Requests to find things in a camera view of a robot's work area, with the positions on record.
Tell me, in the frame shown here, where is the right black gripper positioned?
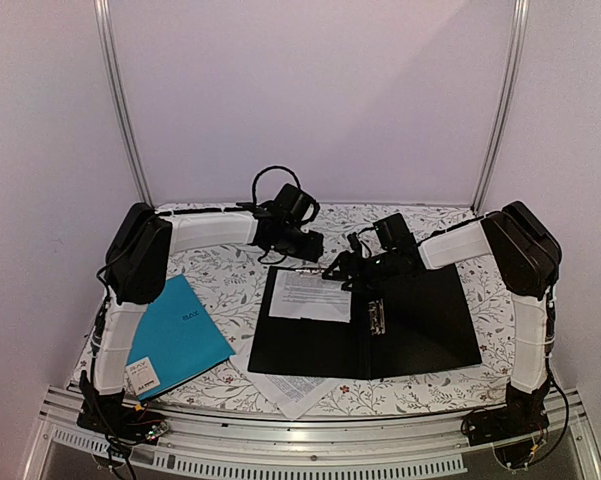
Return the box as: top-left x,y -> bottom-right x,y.
323,250 -> 398,296

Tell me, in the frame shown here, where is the printed paper sheet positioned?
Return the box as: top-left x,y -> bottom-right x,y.
269,270 -> 351,323
229,353 -> 339,420

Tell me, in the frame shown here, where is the black clip folder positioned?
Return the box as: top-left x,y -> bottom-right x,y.
248,266 -> 482,380

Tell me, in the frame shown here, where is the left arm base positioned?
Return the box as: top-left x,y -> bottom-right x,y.
77,370 -> 170,445

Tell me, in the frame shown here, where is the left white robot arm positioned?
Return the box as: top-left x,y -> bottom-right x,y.
80,200 -> 324,434

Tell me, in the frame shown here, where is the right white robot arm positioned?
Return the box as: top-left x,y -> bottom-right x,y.
322,201 -> 562,394

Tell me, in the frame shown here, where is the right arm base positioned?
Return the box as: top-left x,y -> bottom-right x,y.
460,380 -> 551,470

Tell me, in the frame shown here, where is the blue folder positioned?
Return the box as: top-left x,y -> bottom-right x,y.
126,275 -> 235,402

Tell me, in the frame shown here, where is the floral tablecloth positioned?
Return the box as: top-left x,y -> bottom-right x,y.
69,201 -> 556,417

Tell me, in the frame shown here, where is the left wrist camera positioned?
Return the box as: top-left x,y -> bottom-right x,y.
272,183 -> 320,227

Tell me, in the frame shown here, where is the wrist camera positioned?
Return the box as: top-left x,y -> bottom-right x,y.
373,213 -> 416,251
272,183 -> 320,227

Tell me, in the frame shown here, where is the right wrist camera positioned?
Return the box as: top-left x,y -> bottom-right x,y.
373,213 -> 416,251

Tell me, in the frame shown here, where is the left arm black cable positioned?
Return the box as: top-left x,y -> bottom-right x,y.
251,166 -> 304,206

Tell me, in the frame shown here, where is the front aluminium rail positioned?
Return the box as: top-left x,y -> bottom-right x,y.
23,387 -> 601,479

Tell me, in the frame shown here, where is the right aluminium frame post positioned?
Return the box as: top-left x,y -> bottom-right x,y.
471,0 -> 530,213

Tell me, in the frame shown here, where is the aluminium frame post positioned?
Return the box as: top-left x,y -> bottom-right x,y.
471,0 -> 530,213
93,0 -> 154,206

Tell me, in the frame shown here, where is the left aluminium frame post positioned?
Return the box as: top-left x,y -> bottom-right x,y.
93,0 -> 154,206

